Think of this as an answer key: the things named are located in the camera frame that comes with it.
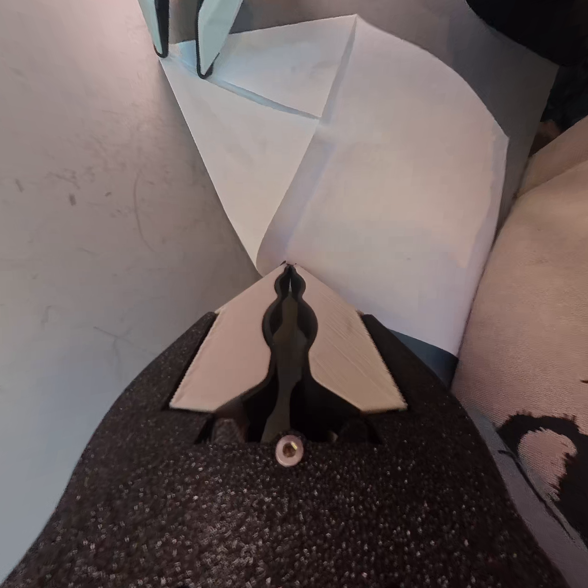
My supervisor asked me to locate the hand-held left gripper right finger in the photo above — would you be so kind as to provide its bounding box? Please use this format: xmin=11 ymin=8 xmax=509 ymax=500
xmin=289 ymin=264 xmax=409 ymax=443

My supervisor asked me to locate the beige printed hoodie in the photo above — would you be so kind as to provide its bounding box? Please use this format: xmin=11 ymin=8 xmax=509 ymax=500
xmin=452 ymin=120 xmax=588 ymax=588

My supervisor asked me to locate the grey desk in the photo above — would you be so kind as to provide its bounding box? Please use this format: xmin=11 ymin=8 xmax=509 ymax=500
xmin=0 ymin=0 xmax=552 ymax=570

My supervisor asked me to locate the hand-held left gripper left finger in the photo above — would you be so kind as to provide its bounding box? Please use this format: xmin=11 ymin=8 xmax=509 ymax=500
xmin=169 ymin=263 xmax=291 ymax=443

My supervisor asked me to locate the white paper sheet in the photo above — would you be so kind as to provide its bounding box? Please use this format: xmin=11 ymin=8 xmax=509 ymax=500
xmin=158 ymin=14 xmax=510 ymax=359

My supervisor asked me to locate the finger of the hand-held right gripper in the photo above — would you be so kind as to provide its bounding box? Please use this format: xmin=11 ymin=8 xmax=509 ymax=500
xmin=195 ymin=0 xmax=245 ymax=80
xmin=138 ymin=0 xmax=172 ymax=59

